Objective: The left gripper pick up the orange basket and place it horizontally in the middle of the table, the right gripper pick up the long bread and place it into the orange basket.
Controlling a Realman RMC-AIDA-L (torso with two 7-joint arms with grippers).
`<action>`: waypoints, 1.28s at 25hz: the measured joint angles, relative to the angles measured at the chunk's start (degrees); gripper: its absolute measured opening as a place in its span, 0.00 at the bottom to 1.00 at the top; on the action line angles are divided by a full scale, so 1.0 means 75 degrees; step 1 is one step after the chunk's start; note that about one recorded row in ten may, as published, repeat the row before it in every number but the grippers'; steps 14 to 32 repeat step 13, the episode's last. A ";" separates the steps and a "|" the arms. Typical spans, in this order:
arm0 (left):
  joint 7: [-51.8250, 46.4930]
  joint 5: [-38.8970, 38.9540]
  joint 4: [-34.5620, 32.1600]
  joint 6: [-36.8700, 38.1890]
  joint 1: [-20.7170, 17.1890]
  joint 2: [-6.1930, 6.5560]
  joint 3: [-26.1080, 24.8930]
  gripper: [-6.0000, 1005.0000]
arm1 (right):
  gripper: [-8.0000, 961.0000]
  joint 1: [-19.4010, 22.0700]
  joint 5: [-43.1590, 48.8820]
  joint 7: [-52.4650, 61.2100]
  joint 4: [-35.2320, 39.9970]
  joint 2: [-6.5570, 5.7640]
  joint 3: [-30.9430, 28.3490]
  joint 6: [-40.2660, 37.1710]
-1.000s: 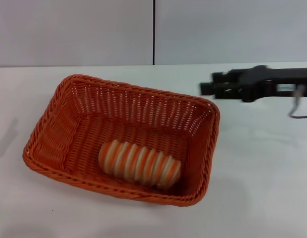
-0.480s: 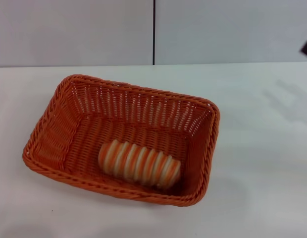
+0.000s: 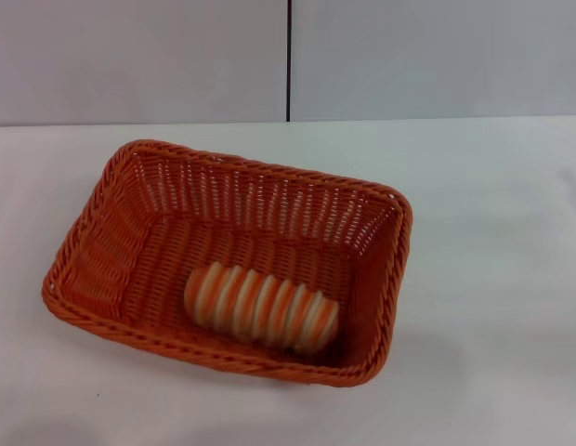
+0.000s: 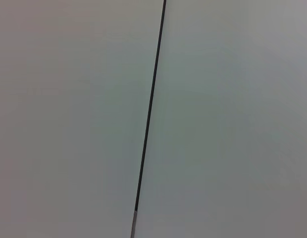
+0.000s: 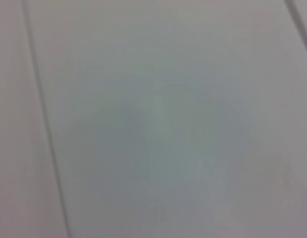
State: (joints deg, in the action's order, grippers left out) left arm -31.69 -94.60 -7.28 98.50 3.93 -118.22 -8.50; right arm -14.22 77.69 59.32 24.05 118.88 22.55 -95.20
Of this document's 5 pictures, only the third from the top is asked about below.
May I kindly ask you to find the orange woven plastic basket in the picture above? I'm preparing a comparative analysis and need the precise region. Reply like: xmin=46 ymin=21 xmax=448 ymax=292
xmin=40 ymin=138 xmax=414 ymax=387

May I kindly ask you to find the striped orange bread loaf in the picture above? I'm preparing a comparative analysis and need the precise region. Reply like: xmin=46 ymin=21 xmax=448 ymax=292
xmin=184 ymin=260 xmax=341 ymax=357

